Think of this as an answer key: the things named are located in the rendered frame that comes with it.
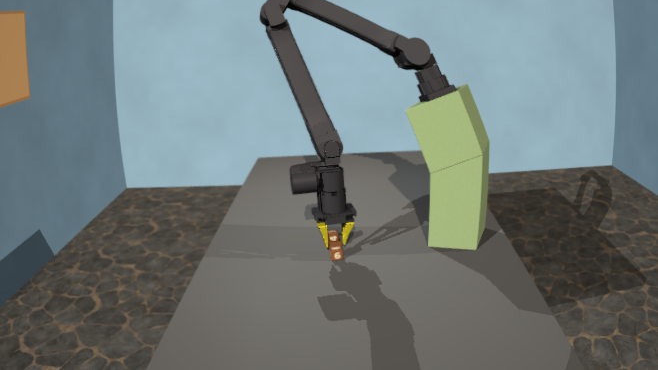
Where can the brown cube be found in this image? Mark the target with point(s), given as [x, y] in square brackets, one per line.
[336, 253]
[333, 235]

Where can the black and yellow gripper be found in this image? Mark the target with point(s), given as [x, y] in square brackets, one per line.
[334, 212]

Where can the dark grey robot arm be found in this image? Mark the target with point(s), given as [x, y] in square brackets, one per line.
[415, 54]

